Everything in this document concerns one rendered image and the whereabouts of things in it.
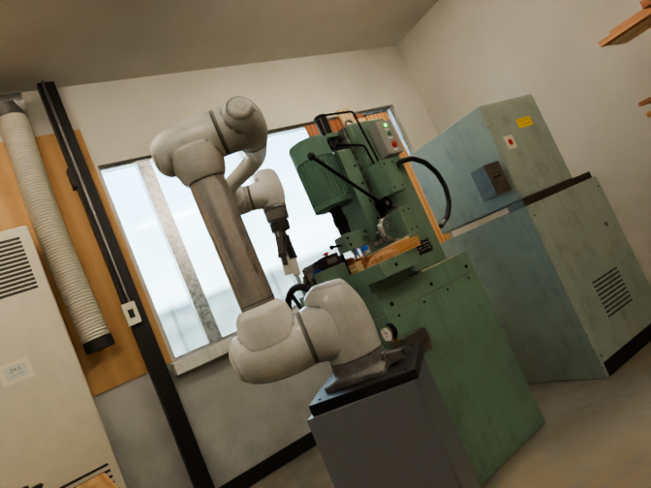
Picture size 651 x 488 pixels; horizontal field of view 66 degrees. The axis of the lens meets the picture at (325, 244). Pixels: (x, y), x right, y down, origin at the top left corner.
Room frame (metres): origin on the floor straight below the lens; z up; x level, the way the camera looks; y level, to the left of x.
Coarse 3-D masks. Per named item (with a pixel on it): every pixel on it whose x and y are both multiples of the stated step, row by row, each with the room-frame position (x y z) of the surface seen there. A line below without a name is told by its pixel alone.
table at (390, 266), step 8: (416, 248) 1.94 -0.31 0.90; (400, 256) 1.88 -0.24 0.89; (408, 256) 1.90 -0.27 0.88; (416, 256) 1.93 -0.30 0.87; (376, 264) 1.83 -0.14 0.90; (384, 264) 1.83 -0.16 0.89; (392, 264) 1.85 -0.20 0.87; (400, 264) 1.87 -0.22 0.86; (408, 264) 1.89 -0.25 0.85; (360, 272) 1.91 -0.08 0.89; (368, 272) 1.87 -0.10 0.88; (376, 272) 1.84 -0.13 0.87; (384, 272) 1.82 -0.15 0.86; (392, 272) 1.84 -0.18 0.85; (344, 280) 2.00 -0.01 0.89; (352, 280) 1.96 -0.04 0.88; (360, 280) 1.92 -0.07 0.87; (368, 280) 1.89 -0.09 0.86; (376, 280) 1.86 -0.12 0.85; (360, 288) 1.94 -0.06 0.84; (304, 296) 2.25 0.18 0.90; (304, 304) 2.27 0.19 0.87
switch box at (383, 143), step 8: (368, 128) 2.22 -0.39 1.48; (376, 128) 2.19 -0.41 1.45; (384, 128) 2.20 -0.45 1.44; (392, 128) 2.23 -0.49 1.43; (376, 136) 2.20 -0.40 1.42; (384, 136) 2.19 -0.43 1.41; (392, 136) 2.22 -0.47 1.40; (376, 144) 2.22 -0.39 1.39; (384, 144) 2.19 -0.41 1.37; (400, 144) 2.24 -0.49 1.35; (384, 152) 2.20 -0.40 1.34; (392, 152) 2.20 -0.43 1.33; (400, 152) 2.24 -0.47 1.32
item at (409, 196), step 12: (372, 120) 2.26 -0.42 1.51; (348, 132) 2.20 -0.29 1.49; (360, 132) 2.20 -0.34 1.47; (372, 144) 2.22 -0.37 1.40; (360, 156) 2.19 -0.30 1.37; (372, 156) 2.21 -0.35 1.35; (396, 156) 2.29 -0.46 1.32; (372, 180) 2.19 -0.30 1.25; (408, 180) 2.30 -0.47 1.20; (408, 192) 2.28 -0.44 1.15; (396, 204) 2.21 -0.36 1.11; (420, 204) 2.30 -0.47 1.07; (420, 216) 2.28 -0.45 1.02; (420, 228) 2.26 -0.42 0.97; (432, 228) 2.31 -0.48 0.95; (420, 240) 2.24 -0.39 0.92; (432, 240) 2.28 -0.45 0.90; (432, 252) 2.26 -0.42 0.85; (420, 264) 2.20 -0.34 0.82; (432, 264) 2.25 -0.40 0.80
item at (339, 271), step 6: (342, 264) 2.01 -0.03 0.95; (324, 270) 1.96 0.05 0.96; (330, 270) 1.97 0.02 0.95; (336, 270) 1.99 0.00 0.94; (342, 270) 2.01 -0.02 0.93; (318, 276) 1.96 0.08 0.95; (324, 276) 1.95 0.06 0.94; (330, 276) 1.97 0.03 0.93; (336, 276) 1.98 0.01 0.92; (342, 276) 2.00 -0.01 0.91; (348, 276) 2.01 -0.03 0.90; (318, 282) 1.97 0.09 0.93; (324, 282) 1.94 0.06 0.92
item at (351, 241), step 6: (348, 234) 2.12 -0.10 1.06; (354, 234) 2.14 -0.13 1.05; (360, 234) 2.16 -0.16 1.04; (336, 240) 2.14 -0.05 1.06; (342, 240) 2.11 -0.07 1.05; (348, 240) 2.11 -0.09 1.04; (354, 240) 2.13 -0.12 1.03; (360, 240) 2.15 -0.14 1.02; (366, 240) 2.17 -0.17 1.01; (342, 246) 2.12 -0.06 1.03; (348, 246) 2.10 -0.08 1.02; (354, 246) 2.12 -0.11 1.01; (360, 246) 2.18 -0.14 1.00; (342, 252) 2.13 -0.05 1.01; (354, 252) 2.15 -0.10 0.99
